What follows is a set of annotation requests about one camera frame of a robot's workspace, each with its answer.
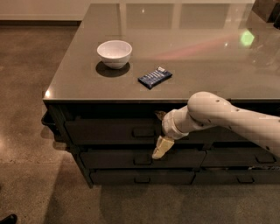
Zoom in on white ceramic bowl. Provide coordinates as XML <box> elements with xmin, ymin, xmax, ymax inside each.
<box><xmin>97</xmin><ymin>40</ymin><xmax>132</xmax><ymax>69</ymax></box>

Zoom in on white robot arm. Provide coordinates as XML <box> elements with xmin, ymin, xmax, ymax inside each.
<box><xmin>152</xmin><ymin>92</ymin><xmax>280</xmax><ymax>159</ymax></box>

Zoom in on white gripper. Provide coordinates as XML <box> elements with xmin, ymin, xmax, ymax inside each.
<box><xmin>152</xmin><ymin>106</ymin><xmax>194</xmax><ymax>159</ymax></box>

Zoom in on dark cabinet island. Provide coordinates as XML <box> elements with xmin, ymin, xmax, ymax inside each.
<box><xmin>44</xmin><ymin>0</ymin><xmax>280</xmax><ymax>186</ymax></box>

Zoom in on black shoe tip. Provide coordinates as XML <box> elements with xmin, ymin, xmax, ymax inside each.
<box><xmin>0</xmin><ymin>213</ymin><xmax>18</xmax><ymax>224</ymax></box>

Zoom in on dark box on counter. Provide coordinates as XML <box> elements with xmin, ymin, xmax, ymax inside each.
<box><xmin>252</xmin><ymin>0</ymin><xmax>280</xmax><ymax>29</ymax></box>

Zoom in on blue snack packet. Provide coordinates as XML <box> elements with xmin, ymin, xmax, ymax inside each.
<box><xmin>137</xmin><ymin>66</ymin><xmax>172</xmax><ymax>89</ymax></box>

